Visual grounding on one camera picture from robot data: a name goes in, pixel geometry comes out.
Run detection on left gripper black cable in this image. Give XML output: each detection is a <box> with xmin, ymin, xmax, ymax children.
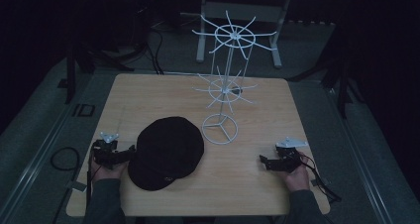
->
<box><xmin>84</xmin><ymin>144</ymin><xmax>101</xmax><ymax>215</ymax></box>

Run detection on black tripod stand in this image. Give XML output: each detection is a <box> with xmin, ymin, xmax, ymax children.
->
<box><xmin>290</xmin><ymin>49</ymin><xmax>365</xmax><ymax>119</ymax></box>
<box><xmin>63</xmin><ymin>35</ymin><xmax>136</xmax><ymax>105</ymax></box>

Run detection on black cap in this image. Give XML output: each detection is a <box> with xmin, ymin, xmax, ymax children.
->
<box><xmin>127</xmin><ymin>116</ymin><xmax>205</xmax><ymax>192</ymax></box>

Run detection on white metal table frame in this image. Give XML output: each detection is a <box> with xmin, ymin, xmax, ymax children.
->
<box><xmin>195</xmin><ymin>0</ymin><xmax>293</xmax><ymax>69</ymax></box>

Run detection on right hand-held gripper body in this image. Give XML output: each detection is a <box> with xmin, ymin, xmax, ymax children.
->
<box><xmin>272</xmin><ymin>136</ymin><xmax>309</xmax><ymax>174</ymax></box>

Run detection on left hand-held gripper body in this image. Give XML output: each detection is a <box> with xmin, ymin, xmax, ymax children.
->
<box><xmin>91</xmin><ymin>131</ymin><xmax>123</xmax><ymax>170</ymax></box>

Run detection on black floor cables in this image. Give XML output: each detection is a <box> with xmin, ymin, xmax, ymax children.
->
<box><xmin>130</xmin><ymin>5</ymin><xmax>166</xmax><ymax>75</ymax></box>

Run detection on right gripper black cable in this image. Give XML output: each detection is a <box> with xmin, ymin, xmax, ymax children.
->
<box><xmin>298</xmin><ymin>153</ymin><xmax>343</xmax><ymax>204</ymax></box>

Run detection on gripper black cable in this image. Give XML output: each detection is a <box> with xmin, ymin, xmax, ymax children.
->
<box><xmin>84</xmin><ymin>144</ymin><xmax>101</xmax><ymax>215</ymax></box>
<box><xmin>298</xmin><ymin>153</ymin><xmax>343</xmax><ymax>204</ymax></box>

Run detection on black cable loop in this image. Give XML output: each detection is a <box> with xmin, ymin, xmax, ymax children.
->
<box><xmin>50</xmin><ymin>146</ymin><xmax>81</xmax><ymax>172</ymax></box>

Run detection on person's right hand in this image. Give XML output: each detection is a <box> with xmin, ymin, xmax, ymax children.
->
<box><xmin>282</xmin><ymin>151</ymin><xmax>311</xmax><ymax>193</ymax></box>

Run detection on white wire display rack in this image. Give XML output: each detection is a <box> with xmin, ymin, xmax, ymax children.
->
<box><xmin>191</xmin><ymin>9</ymin><xmax>277</xmax><ymax>146</ymax></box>

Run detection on black rectangular floor frame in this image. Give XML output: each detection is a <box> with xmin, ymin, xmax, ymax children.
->
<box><xmin>72</xmin><ymin>103</ymin><xmax>97</xmax><ymax>118</ymax></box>

